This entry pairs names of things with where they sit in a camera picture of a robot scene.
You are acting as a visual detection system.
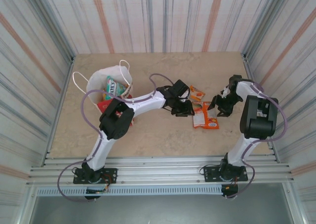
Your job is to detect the orange white mango snack pack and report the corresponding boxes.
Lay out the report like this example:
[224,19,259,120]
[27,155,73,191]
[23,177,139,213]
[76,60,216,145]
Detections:
[192,101,220,130]

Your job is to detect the teal Fox's candy pack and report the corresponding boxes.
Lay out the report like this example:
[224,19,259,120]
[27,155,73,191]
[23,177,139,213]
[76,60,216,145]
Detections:
[106,75,129,97]

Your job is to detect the white paper bag red prints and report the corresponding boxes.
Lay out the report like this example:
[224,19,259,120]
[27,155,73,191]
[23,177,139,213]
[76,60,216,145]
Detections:
[73,59,135,126]

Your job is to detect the small orange snack pack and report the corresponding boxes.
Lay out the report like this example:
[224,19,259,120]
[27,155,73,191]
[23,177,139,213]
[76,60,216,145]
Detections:
[189,85,206,102]

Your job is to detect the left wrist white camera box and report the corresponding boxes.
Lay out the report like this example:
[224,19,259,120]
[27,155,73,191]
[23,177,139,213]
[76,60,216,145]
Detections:
[179,90,191,102]

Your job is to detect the aluminium mounting rail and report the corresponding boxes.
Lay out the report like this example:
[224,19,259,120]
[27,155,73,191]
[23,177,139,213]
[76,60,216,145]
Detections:
[26,156,295,188]

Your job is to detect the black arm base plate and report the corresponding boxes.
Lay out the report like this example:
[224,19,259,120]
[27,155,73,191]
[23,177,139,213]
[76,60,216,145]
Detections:
[204,165,248,183]
[73,168,118,185]

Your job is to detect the black cable connector block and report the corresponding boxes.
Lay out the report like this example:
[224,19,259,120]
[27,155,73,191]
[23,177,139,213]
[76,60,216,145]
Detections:
[84,188,109,201]
[220,184,239,200]

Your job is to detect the slotted grey cable duct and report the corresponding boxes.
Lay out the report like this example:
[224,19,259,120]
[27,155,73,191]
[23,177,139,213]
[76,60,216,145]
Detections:
[36,186,224,197]

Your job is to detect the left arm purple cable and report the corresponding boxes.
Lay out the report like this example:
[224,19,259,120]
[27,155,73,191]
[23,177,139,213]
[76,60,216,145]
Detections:
[57,73,191,203]

